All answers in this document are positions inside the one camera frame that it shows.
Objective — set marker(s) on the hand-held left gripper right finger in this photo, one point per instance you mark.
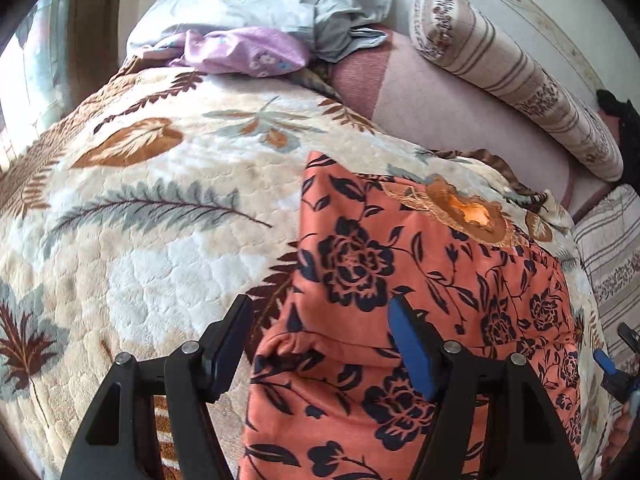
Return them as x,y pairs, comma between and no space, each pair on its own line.
411,350

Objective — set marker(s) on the person's right hand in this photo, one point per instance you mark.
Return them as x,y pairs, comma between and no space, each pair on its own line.
627,427

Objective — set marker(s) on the purple floral cloth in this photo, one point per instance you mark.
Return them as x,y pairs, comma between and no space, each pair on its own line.
245,50

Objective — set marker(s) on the wooden door with patterned glass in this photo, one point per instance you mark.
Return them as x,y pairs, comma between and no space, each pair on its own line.
45,60

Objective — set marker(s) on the black cloth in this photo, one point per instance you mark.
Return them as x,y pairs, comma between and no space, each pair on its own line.
627,130

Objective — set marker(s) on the striped floral flat pillow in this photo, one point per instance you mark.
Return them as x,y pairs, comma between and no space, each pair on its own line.
615,260

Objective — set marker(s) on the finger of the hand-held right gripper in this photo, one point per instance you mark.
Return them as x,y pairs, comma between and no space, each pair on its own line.
629,340
607,364

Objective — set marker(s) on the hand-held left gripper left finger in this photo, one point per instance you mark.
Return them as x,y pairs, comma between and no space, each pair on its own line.
227,355

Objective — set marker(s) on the cream leaf print blanket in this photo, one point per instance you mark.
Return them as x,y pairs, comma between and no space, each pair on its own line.
150,240

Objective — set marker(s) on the striped floral bolster pillow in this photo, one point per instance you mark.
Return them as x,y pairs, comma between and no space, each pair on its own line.
505,67

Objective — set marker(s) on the orange black floral garment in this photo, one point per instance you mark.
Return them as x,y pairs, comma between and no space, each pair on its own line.
350,240

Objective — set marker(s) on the pink bed sheet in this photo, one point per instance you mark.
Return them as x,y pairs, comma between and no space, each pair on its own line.
450,110

